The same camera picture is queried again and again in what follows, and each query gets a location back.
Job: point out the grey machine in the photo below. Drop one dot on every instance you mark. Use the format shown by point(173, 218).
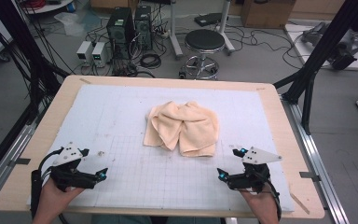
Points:
point(348, 43)

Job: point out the white floor board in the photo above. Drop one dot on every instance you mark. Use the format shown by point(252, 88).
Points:
point(298, 43)

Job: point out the cardboard box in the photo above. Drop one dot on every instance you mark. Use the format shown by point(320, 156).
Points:
point(267, 14)

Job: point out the black round stool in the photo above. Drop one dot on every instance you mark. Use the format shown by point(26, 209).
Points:
point(204, 40)

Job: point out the white round table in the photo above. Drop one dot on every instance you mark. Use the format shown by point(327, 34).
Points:
point(52, 6)

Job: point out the peach towel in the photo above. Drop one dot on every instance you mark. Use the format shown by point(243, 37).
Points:
point(183, 127)

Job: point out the person's right hand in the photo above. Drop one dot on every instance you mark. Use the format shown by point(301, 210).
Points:
point(265, 207)

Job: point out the wooden table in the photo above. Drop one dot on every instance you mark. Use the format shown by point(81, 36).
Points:
point(59, 102)

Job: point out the white power supply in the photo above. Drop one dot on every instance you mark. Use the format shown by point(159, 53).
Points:
point(100, 53)
point(84, 51)

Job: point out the person's left hand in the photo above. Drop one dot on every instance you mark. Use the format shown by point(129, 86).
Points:
point(52, 205)

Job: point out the aluminium rail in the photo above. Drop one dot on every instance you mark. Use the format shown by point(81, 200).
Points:
point(9, 149)
point(310, 146)

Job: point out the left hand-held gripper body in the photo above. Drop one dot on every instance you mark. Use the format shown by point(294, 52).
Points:
point(66, 155)

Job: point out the slim black computer tower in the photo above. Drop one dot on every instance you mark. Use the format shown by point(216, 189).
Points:
point(143, 28)

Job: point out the white stand leg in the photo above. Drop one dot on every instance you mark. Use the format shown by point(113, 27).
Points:
point(174, 34)
point(225, 28)

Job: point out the flat black device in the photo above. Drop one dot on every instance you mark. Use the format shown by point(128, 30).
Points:
point(207, 19)

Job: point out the large black computer tower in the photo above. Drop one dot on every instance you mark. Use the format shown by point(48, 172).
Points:
point(119, 31)

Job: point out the white foam mat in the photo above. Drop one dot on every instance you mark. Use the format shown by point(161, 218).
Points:
point(167, 96)

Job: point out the clear plastic bag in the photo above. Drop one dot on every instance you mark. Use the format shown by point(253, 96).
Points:
point(74, 23)

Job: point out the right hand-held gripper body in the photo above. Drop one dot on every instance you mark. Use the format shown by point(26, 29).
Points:
point(258, 155)

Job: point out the white power strip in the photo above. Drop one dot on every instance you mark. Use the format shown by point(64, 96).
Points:
point(164, 33)

